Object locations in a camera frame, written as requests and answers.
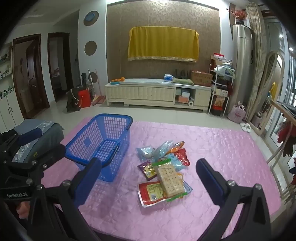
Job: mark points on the yellow printed bag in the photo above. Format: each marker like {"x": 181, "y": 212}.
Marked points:
{"x": 219, "y": 100}

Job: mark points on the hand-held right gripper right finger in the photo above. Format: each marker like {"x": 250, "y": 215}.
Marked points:
{"x": 209, "y": 179}

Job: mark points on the round brown wall disc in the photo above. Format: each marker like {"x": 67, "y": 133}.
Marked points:
{"x": 90, "y": 47}

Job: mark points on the blue tissue box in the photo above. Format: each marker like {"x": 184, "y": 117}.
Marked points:
{"x": 168, "y": 77}

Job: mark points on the red cloth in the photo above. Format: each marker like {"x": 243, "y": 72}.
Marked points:
{"x": 285, "y": 138}

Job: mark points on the clear blue-edged snack packet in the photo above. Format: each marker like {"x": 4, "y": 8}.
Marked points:
{"x": 188, "y": 186}

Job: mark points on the orange box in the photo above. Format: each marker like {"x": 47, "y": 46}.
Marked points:
{"x": 182, "y": 99}

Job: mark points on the yellow fringed cloth cover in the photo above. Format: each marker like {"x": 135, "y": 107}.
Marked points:
{"x": 161, "y": 44}

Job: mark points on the cream TV cabinet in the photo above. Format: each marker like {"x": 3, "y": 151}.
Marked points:
{"x": 138, "y": 92}

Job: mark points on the patterned curtain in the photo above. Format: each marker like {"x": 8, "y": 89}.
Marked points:
{"x": 256, "y": 69}

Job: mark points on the red flower vase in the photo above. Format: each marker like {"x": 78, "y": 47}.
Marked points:
{"x": 239, "y": 15}

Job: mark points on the blue plastic basket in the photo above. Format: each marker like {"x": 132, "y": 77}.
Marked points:
{"x": 115, "y": 115}

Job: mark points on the round blue wall plate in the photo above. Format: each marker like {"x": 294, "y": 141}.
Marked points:
{"x": 91, "y": 17}

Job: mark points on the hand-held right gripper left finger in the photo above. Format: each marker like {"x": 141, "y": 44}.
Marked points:
{"x": 89, "y": 179}

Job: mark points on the white metal storage rack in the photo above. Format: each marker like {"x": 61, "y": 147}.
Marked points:
{"x": 210, "y": 92}

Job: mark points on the dark wooden door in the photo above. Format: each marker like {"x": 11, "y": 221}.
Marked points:
{"x": 57, "y": 67}
{"x": 25, "y": 76}

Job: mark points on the white paper roll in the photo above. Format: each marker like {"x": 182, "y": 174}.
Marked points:
{"x": 190, "y": 103}

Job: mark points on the white cabinet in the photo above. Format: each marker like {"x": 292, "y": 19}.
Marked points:
{"x": 9, "y": 109}

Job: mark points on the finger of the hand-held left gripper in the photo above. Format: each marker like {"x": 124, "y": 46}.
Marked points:
{"x": 30, "y": 136}
{"x": 53, "y": 153}

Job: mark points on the green folded cloth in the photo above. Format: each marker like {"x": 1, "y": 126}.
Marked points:
{"x": 182, "y": 81}

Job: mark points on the white slipper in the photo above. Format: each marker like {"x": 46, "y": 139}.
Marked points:
{"x": 243, "y": 126}
{"x": 248, "y": 128}

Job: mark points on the pink bag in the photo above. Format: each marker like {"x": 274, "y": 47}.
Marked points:
{"x": 237, "y": 113}

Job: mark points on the red bag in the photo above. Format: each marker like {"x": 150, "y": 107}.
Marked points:
{"x": 84, "y": 98}

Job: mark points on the purple snack packet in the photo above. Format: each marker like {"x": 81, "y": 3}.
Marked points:
{"x": 146, "y": 170}

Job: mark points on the standing air conditioner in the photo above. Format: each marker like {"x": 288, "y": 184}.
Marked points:
{"x": 241, "y": 58}

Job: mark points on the person's left hand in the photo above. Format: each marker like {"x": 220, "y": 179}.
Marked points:
{"x": 23, "y": 208}

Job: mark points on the arched standing mirror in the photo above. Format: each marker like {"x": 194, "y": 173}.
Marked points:
{"x": 270, "y": 92}

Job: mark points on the pale blue box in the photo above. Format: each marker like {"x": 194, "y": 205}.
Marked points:
{"x": 185, "y": 93}

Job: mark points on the red white box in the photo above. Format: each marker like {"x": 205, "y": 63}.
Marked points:
{"x": 218, "y": 57}

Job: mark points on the red yellow snack packet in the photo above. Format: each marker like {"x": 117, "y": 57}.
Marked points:
{"x": 150, "y": 192}

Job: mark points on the green-ended cracker packet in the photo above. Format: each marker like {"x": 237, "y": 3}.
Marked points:
{"x": 170, "y": 179}

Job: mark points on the orange snack packet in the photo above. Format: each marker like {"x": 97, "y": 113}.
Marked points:
{"x": 178, "y": 147}

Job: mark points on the wooden drying rack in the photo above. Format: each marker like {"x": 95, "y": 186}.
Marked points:
{"x": 274, "y": 106}

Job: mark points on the glass sliding door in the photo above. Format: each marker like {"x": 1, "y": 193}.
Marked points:
{"x": 284, "y": 58}

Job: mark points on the cardboard box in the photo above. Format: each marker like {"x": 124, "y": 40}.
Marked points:
{"x": 201, "y": 78}

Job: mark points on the light blue cartoon snack packet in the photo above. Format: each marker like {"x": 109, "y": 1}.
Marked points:
{"x": 165, "y": 147}

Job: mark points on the black bag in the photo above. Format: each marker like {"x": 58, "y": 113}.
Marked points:
{"x": 72, "y": 102}

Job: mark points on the pile of oranges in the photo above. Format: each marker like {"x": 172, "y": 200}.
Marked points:
{"x": 116, "y": 80}

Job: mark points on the broom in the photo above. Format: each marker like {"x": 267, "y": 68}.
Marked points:
{"x": 99, "y": 100}

